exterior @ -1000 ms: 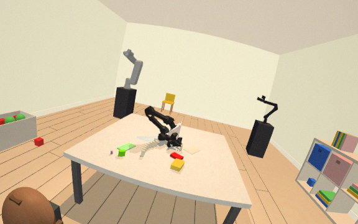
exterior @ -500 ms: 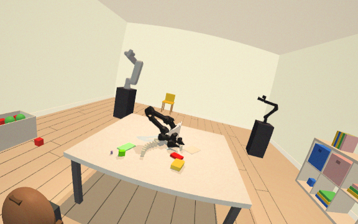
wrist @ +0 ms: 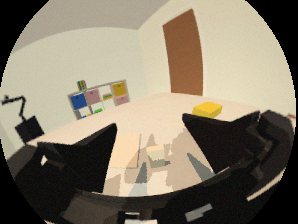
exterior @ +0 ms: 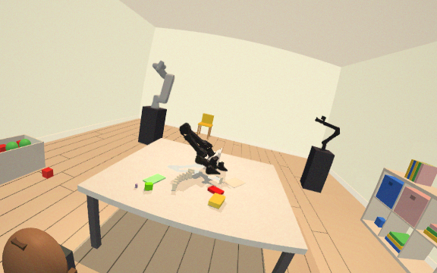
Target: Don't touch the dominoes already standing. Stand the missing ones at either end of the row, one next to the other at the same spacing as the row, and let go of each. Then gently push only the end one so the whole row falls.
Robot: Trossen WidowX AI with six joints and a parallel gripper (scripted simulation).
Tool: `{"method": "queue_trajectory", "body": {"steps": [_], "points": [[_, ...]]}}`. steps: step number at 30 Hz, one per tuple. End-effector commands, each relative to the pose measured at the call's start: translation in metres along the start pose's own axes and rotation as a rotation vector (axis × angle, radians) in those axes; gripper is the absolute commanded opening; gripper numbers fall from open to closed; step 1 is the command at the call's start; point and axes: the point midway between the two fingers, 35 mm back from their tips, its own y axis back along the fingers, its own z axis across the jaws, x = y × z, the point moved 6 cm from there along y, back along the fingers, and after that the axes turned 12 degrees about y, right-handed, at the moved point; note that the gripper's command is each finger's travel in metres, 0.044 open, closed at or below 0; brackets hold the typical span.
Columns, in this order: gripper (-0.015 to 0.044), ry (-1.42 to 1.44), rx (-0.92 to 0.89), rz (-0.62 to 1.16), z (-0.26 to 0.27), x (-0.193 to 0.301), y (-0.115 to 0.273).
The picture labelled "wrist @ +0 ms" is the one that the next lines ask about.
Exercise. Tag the tan domino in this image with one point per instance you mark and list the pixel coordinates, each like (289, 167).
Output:
(156, 156)

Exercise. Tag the yellow rectangular block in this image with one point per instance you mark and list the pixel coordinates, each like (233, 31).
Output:
(208, 109)

